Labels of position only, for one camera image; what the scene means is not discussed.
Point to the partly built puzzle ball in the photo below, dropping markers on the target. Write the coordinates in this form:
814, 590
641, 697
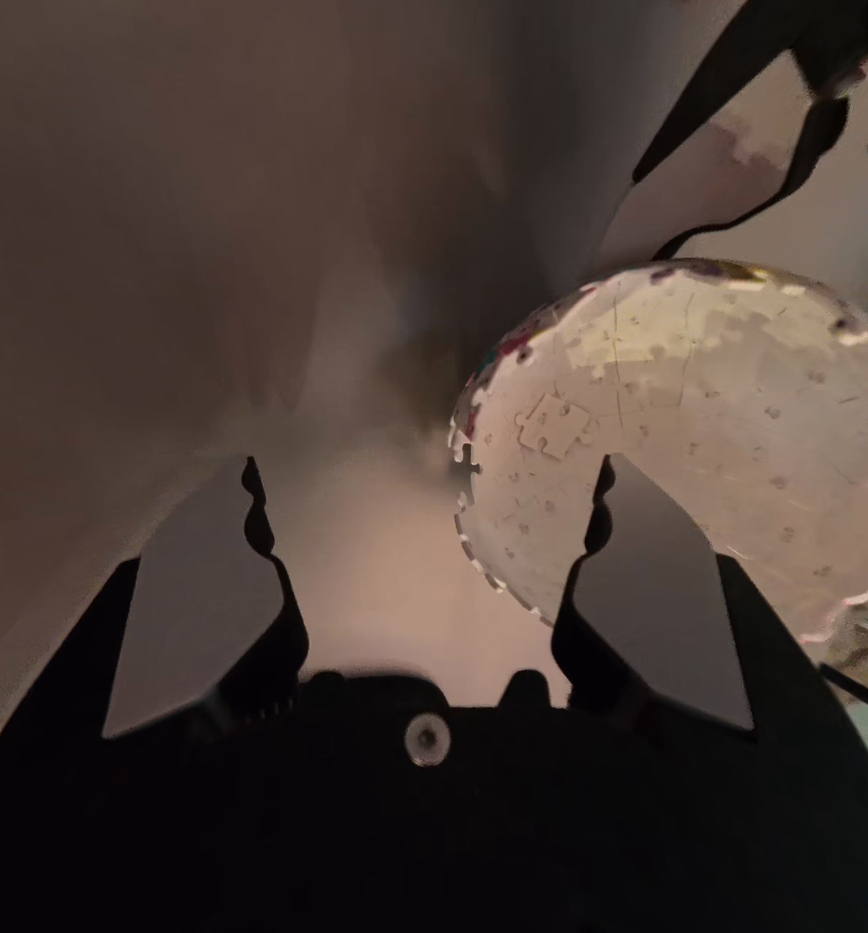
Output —
732, 437

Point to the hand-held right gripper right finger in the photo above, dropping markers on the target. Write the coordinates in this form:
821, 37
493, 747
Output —
659, 619

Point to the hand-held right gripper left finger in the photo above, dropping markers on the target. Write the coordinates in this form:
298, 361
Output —
186, 619

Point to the white puzzle piece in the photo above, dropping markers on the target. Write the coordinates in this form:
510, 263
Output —
554, 426

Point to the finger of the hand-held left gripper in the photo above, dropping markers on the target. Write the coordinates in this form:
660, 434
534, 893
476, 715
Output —
725, 160

